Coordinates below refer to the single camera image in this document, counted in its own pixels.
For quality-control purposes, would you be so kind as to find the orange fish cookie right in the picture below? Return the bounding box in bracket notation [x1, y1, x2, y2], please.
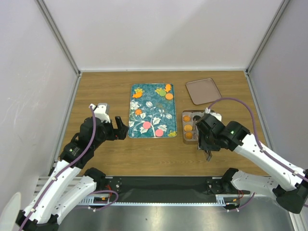
[165, 84, 172, 93]

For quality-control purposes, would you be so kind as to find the brown tin lid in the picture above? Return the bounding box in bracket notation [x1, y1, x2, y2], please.
[185, 78, 222, 105]

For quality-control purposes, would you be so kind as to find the tan dotted cookie top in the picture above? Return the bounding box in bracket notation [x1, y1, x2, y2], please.
[165, 93, 174, 100]

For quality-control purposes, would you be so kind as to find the pink sandwich cookie right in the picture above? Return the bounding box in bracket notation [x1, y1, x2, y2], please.
[155, 129, 164, 137]

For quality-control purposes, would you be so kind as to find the brown cookie tin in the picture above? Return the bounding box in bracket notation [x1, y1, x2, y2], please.
[181, 109, 214, 144]

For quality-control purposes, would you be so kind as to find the tan swirl cookie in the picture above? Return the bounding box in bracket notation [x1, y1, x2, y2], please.
[185, 131, 193, 140]

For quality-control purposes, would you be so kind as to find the orange swirl cookie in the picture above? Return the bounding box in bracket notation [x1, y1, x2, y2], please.
[182, 115, 191, 123]

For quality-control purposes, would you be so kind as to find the green sandwich cookie top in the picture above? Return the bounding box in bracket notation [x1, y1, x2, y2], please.
[159, 90, 167, 97]

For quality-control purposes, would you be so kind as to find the teal floral tray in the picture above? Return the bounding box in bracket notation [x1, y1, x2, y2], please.
[128, 83, 177, 139]

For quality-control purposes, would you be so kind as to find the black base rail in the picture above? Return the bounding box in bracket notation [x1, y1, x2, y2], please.
[81, 175, 252, 205]

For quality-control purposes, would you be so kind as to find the orange fish cookie left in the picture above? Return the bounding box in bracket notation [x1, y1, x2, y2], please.
[132, 91, 143, 99]

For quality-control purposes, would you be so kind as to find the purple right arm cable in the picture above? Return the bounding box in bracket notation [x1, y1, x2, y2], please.
[204, 97, 308, 212]

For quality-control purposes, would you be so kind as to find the orange dotted round cookie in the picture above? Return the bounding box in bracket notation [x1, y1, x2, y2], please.
[184, 124, 193, 132]

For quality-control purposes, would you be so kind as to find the black sandwich cookie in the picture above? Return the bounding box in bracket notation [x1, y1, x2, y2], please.
[193, 115, 201, 122]

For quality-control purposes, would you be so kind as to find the orange fish cookie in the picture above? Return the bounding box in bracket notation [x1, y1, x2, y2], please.
[132, 91, 143, 99]
[165, 84, 172, 93]

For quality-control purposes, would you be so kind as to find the orange flower cookie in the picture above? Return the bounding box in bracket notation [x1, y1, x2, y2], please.
[135, 109, 142, 116]

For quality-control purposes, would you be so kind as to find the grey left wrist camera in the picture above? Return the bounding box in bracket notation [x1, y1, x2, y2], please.
[98, 103, 110, 115]

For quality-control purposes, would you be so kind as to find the pink sandwich cookie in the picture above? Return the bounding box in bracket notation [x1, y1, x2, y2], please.
[155, 129, 164, 137]
[142, 121, 151, 129]

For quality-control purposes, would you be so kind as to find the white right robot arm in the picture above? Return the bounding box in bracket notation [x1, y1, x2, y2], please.
[119, 111, 308, 214]

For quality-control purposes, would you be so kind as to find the pink sandwich cookie left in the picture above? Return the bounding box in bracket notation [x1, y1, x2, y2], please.
[142, 121, 151, 129]

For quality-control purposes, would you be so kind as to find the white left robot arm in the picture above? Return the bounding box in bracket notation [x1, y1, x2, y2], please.
[16, 103, 128, 231]

